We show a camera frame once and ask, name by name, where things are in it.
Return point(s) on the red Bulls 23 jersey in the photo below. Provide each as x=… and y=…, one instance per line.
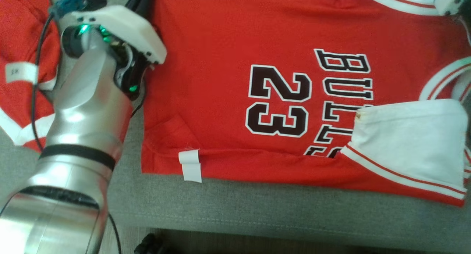
x=206, y=81

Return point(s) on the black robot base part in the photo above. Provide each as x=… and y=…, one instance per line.
x=151, y=244

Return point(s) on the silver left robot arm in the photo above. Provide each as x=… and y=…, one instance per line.
x=81, y=136

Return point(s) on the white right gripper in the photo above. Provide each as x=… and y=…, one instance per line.
x=450, y=0

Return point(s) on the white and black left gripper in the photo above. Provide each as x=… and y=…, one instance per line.
x=128, y=29

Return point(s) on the red shorts with white trim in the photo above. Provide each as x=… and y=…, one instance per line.
x=18, y=33

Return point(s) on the grey fabric sofa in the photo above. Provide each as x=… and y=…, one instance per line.
x=257, y=210

